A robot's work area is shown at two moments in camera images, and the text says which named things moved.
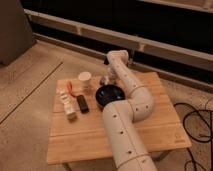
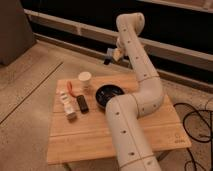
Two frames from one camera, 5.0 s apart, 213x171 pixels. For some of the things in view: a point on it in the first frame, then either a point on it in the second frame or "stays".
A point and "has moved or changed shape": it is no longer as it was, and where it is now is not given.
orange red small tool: (70, 88) stays
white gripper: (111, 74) → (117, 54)
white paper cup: (84, 79) stays
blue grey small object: (104, 80) has moved or changed shape
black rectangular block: (82, 103) stays
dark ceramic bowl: (109, 93) stays
